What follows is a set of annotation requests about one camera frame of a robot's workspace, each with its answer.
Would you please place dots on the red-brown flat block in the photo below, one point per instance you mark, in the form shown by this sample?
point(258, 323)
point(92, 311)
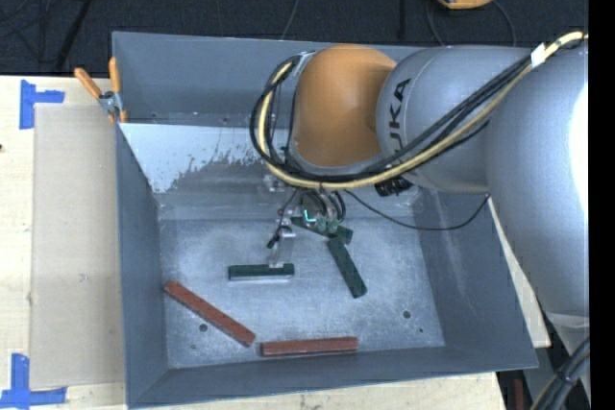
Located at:
point(209, 313)
point(310, 346)

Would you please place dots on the dark green flat block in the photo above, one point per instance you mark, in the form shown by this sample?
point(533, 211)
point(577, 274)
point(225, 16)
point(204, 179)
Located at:
point(345, 235)
point(350, 271)
point(254, 272)

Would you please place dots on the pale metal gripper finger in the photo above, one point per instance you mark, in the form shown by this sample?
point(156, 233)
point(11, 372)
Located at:
point(287, 250)
point(283, 223)

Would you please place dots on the grey metal bin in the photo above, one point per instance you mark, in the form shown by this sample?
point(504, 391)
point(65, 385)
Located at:
point(307, 312)

